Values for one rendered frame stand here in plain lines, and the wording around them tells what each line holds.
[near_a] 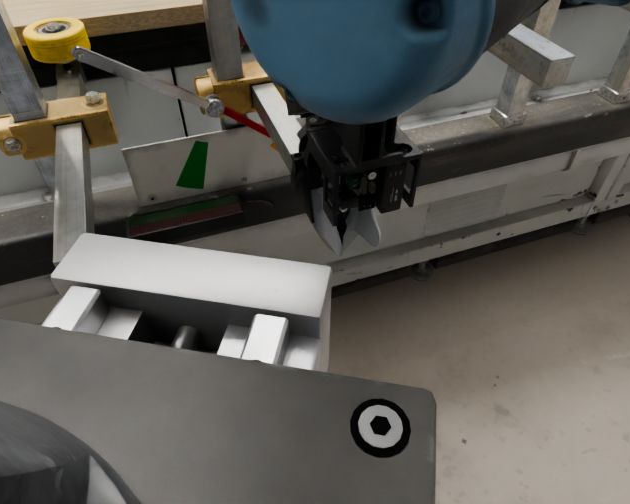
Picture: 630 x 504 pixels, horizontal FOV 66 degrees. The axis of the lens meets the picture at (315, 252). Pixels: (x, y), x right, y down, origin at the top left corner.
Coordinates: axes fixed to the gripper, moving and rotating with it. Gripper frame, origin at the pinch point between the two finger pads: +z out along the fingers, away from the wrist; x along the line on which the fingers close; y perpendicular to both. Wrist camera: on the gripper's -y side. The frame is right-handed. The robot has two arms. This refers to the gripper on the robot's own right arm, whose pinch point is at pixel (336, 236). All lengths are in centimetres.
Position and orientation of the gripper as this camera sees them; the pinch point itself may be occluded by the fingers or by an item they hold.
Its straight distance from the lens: 49.7
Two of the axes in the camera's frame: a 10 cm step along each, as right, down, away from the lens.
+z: 0.0, 7.0, 7.1
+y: 3.4, 6.7, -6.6
